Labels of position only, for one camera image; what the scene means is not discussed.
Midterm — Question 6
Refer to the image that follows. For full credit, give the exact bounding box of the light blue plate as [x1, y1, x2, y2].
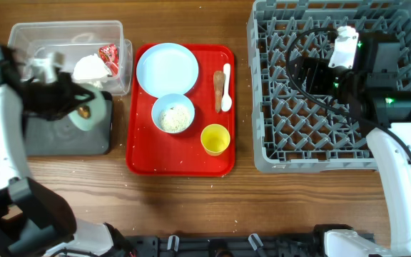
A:
[136, 43, 199, 98]

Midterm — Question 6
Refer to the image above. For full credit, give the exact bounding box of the brown food lump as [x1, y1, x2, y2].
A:
[77, 105, 91, 119]

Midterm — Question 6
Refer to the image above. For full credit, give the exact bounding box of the grey dishwasher rack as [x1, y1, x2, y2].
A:
[247, 1, 411, 173]

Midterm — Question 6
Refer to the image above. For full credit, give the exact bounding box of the white plastic spoon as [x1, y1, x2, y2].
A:
[221, 63, 233, 112]

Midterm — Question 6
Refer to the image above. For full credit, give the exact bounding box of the red snack wrapper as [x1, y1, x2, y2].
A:
[98, 44, 119, 76]

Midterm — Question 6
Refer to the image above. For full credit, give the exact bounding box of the white rice pile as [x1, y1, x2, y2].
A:
[159, 105, 191, 133]

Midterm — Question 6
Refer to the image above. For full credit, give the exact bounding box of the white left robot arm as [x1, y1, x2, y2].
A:
[0, 44, 138, 256]

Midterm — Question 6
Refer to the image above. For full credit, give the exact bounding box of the crumpled white tissue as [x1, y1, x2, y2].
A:
[72, 54, 112, 89]

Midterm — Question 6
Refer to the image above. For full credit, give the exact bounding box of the black food waste tray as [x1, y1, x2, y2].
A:
[23, 91, 113, 156]

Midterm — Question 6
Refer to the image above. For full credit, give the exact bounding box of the light blue rice bowl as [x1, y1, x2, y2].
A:
[151, 94, 196, 134]

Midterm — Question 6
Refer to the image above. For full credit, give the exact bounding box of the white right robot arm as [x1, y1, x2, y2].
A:
[285, 26, 411, 256]

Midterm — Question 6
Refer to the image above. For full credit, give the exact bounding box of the clear plastic waste bin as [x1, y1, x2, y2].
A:
[8, 20, 133, 96]

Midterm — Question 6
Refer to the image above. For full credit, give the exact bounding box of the mint green bowl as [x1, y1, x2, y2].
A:
[68, 84, 107, 131]

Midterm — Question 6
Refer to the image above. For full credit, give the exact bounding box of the red serving tray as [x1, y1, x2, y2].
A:
[126, 44, 235, 177]

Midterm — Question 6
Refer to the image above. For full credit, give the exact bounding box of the yellow plastic cup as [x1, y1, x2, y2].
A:
[201, 124, 230, 156]

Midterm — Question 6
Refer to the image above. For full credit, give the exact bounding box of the brown carrot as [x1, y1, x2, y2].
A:
[213, 71, 225, 113]

